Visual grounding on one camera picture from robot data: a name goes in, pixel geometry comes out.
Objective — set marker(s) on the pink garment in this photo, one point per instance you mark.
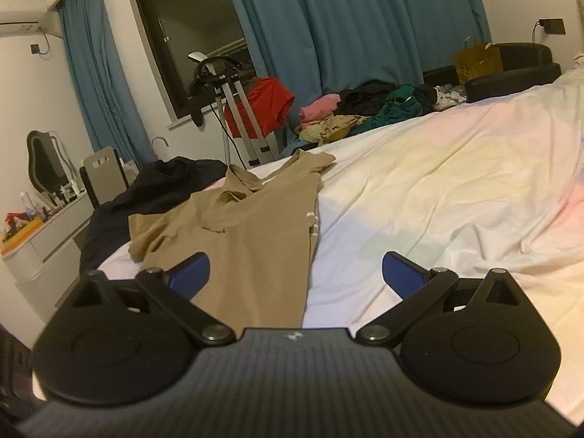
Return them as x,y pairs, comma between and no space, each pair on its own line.
319,107

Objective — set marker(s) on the beige shirt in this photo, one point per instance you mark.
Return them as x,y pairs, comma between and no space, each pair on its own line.
255,237

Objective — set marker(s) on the white backed chair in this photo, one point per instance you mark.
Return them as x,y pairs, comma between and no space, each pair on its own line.
102,175

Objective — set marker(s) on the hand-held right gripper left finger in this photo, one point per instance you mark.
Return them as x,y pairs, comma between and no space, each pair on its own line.
194,273

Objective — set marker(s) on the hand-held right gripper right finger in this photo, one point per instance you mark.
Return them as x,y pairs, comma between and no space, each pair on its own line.
401,273

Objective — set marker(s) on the white air conditioner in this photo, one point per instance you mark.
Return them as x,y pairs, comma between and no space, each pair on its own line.
23,23

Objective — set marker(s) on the black clothes heap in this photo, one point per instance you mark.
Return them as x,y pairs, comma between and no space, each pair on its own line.
369,93

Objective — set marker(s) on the black sofa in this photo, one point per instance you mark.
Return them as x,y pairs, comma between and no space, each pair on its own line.
515,68

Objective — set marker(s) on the white pastel bed quilt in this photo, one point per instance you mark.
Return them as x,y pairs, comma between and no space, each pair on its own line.
433,182

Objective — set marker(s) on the green garment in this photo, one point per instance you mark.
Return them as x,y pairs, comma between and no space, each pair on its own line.
392,109

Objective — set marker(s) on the black jacket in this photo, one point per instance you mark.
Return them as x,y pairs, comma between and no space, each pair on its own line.
150,182

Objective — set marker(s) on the wavy framed mirror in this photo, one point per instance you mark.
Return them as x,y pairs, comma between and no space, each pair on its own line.
45,159

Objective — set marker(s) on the narrow blue curtain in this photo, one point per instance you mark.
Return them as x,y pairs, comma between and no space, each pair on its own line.
91,77

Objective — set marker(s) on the brown paper bag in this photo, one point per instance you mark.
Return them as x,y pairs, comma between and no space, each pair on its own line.
479,64

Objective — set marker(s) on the white dressing table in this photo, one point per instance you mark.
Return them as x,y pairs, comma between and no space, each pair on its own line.
50,242

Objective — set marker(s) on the cluster of cosmetics bottles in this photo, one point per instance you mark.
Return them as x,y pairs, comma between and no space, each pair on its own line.
64,196

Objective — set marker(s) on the garment steamer stand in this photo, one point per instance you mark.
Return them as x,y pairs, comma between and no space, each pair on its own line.
237,114

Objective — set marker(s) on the crumpled khaki garment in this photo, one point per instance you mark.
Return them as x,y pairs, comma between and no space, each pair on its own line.
333,127

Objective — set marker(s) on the white printed garment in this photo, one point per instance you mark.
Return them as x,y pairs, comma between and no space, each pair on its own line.
449,98

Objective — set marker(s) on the red shirt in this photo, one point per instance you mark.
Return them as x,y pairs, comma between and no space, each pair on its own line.
264,100

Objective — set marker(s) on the small dark wall outlet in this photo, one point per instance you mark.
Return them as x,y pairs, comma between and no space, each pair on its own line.
35,49

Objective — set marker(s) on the dark framed window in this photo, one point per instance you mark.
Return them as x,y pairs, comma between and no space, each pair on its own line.
191,23

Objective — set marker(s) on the orange box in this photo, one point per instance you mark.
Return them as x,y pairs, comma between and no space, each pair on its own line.
20,235

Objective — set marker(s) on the wide blue curtain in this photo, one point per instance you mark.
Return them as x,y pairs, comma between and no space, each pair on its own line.
356,23

